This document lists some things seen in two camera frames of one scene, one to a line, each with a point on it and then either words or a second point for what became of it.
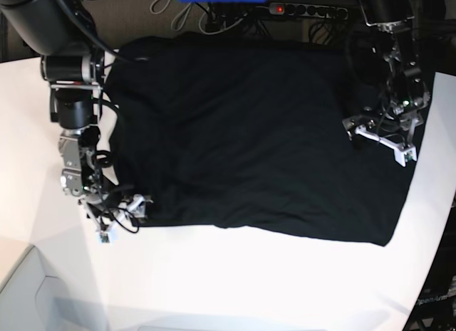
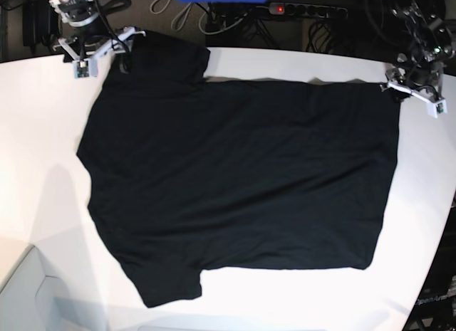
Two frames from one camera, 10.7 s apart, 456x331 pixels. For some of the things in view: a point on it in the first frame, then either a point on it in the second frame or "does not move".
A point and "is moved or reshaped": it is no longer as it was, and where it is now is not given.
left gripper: (108, 205) → (85, 37)
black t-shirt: (251, 131) is moved or reshaped
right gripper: (398, 123) → (425, 75)
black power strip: (309, 11) does not move
